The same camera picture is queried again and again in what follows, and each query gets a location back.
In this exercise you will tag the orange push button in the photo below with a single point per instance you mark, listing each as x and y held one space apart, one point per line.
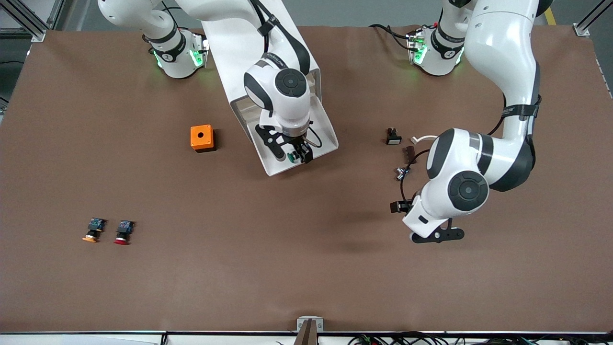
96 224

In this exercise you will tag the red push button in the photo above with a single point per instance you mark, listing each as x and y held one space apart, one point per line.
125 226

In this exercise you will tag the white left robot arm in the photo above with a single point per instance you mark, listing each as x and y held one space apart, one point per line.
498 48

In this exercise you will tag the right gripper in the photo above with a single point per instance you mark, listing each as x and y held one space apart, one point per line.
300 144

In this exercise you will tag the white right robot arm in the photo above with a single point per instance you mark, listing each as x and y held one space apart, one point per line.
282 86

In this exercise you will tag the white curved bracket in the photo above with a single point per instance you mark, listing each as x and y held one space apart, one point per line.
424 139

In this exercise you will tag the brown terminal block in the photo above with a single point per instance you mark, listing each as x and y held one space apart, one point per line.
409 155

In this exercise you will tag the green push button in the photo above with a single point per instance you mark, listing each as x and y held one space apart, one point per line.
291 156

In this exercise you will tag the brown table cover sheet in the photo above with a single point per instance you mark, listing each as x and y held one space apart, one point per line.
306 239

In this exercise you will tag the grey metal bracket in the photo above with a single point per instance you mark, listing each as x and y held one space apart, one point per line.
301 323

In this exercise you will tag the black switch white face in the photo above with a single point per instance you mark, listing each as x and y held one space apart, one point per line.
393 139

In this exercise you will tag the orange box with hole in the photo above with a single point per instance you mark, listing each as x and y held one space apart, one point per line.
195 139

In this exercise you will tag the silver metal fitting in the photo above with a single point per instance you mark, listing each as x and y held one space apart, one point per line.
399 175

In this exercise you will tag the brown wedge post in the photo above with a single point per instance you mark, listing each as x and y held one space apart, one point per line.
307 335

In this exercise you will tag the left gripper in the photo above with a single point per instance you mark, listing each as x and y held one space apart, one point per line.
397 206

